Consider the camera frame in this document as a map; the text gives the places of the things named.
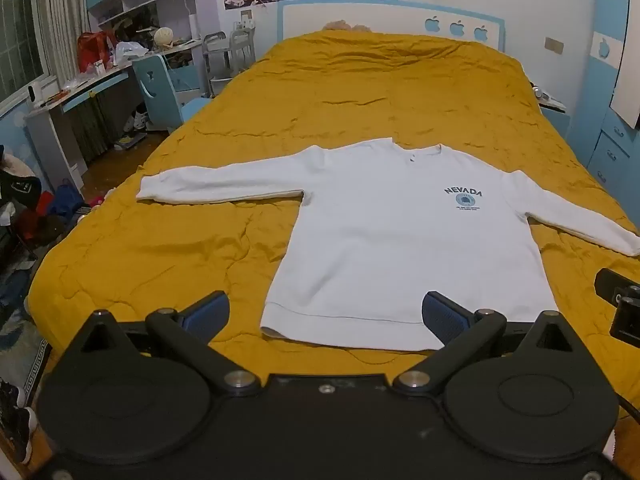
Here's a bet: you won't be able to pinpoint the red cloth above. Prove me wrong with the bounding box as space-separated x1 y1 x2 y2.
19 191 55 242

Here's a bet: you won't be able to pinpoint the black white garment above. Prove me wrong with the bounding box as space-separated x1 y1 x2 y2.
0 154 44 211

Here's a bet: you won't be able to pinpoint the red bag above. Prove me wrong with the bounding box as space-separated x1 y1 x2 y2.
77 31 119 74

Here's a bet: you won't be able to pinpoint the blue nightstand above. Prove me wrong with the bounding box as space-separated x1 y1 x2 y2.
530 82 571 137

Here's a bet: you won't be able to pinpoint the white apple wall decal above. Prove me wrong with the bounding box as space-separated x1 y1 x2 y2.
592 32 626 67

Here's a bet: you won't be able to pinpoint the white hanging board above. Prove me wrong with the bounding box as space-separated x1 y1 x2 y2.
609 0 640 129

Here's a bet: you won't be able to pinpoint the white curtain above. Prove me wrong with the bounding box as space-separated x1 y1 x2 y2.
42 0 94 92

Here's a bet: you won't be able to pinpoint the blue drawer cabinet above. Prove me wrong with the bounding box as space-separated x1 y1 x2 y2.
587 105 640 211

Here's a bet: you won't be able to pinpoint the patterned rug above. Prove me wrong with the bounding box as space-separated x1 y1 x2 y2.
0 305 52 411

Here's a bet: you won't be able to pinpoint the white plastic bag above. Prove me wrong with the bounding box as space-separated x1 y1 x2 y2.
114 41 150 64

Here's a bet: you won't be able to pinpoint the grey blue desk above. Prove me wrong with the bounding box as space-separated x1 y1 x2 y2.
25 40 202 192

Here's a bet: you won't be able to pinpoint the yellow quilted blanket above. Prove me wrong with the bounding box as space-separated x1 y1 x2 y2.
27 29 640 441

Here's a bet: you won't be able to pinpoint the window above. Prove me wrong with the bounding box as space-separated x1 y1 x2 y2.
0 0 49 107

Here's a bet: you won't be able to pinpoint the white shoes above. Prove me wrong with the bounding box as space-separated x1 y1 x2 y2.
122 107 149 134

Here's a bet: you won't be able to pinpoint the white blue-edged headboard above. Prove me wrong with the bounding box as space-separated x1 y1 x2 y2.
276 0 506 53

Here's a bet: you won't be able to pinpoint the grey metal cart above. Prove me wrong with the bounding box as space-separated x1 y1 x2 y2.
202 30 257 97

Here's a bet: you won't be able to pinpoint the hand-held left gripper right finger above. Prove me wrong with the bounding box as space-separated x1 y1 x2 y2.
392 290 576 399

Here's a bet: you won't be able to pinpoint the blue wooden chair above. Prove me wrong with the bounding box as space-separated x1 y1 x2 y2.
132 55 212 134

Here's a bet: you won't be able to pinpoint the tan plush toy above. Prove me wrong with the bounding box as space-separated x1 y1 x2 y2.
322 20 373 34

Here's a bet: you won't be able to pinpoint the white printed sweatshirt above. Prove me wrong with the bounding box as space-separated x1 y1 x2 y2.
136 137 640 352

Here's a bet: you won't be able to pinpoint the blue cloth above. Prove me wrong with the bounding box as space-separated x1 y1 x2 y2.
52 184 87 217

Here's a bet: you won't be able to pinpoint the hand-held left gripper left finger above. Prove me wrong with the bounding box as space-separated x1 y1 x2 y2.
80 290 262 397

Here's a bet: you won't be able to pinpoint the black sneakers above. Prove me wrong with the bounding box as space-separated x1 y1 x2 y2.
0 379 39 464

